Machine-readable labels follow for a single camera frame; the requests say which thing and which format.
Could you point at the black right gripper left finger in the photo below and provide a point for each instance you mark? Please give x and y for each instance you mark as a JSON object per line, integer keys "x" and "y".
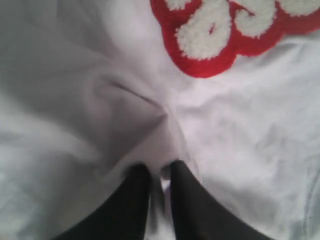
{"x": 123, "y": 216}

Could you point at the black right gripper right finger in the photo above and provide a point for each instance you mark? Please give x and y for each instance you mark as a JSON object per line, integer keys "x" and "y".
{"x": 197, "y": 215}

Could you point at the white t-shirt red lettering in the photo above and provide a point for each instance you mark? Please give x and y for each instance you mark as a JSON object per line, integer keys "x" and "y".
{"x": 86, "y": 89}

